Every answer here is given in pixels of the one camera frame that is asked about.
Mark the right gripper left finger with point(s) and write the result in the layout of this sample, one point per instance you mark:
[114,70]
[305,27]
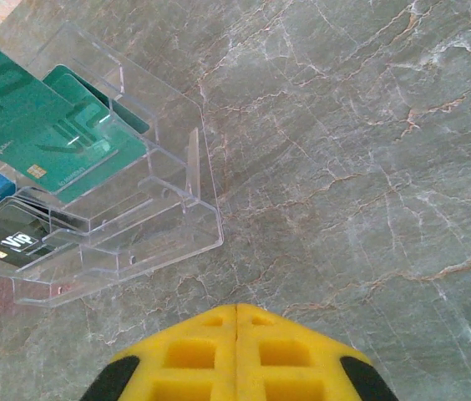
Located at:
[177,367]

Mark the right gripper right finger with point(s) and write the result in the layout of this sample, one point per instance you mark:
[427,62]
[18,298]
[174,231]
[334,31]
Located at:
[294,367]

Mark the clear acrylic card stand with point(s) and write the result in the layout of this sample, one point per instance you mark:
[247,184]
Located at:
[168,234]

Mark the black VIP card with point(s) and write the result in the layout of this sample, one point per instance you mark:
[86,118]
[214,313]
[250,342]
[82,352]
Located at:
[6,234]

